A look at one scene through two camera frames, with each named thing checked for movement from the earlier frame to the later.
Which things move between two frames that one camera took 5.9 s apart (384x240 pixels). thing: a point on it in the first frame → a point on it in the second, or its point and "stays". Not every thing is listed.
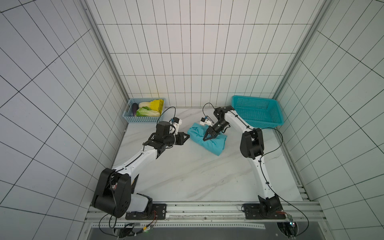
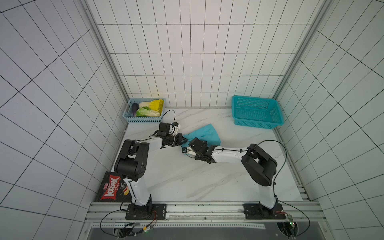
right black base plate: x=257 y=211 stays
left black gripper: x=180 y=140 stays
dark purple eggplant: x=135 y=107 stays
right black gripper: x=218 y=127 → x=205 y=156
